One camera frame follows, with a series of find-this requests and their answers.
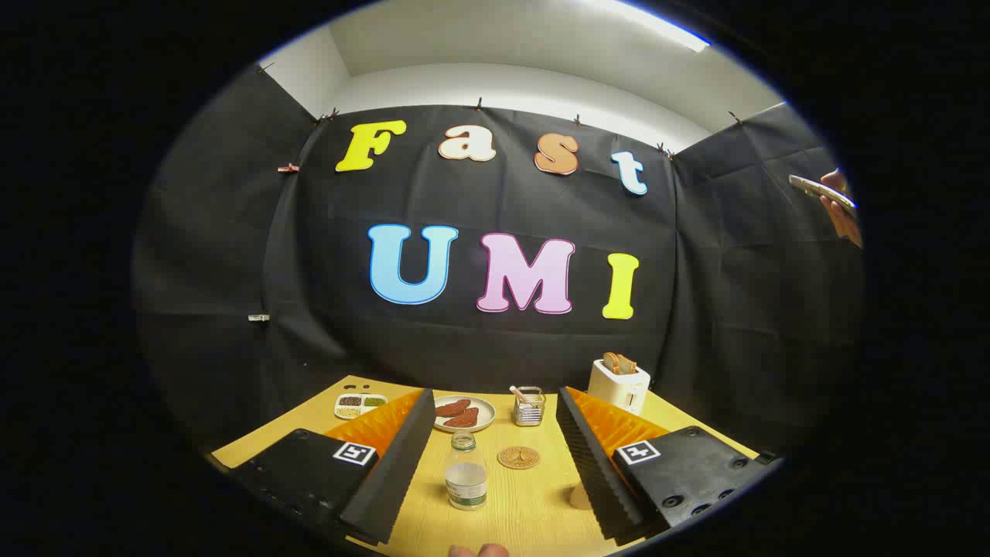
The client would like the black backdrop cloth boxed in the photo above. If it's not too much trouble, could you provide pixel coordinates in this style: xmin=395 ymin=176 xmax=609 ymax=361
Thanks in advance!
xmin=133 ymin=66 xmax=863 ymax=457

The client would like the white round plate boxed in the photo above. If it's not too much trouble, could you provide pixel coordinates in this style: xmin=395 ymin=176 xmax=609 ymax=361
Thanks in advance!
xmin=433 ymin=395 xmax=497 ymax=433

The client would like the wooden table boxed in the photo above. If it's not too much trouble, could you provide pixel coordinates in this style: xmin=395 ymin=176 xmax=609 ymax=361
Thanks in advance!
xmin=210 ymin=375 xmax=763 ymax=557

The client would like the clear plastic juice bottle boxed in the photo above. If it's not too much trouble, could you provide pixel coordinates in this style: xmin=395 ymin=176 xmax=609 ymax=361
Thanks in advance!
xmin=444 ymin=432 xmax=489 ymax=511

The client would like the smartphone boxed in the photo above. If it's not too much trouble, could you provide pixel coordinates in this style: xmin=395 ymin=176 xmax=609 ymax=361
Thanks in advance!
xmin=788 ymin=174 xmax=858 ymax=219

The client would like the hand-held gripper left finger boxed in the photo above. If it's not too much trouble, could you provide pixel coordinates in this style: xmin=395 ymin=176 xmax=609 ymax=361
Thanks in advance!
xmin=228 ymin=388 xmax=436 ymax=546

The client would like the white compartment snack tray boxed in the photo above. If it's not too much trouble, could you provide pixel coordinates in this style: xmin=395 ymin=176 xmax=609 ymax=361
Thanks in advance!
xmin=334 ymin=393 xmax=388 ymax=420

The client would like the metal wire basket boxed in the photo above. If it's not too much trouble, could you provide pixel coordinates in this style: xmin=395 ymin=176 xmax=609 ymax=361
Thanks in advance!
xmin=510 ymin=385 xmax=546 ymax=427

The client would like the white toaster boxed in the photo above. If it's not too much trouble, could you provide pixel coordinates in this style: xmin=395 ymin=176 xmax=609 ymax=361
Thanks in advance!
xmin=587 ymin=358 xmax=651 ymax=415

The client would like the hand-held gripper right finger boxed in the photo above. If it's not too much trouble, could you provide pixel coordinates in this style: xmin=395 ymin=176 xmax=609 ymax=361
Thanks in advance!
xmin=555 ymin=386 xmax=782 ymax=542

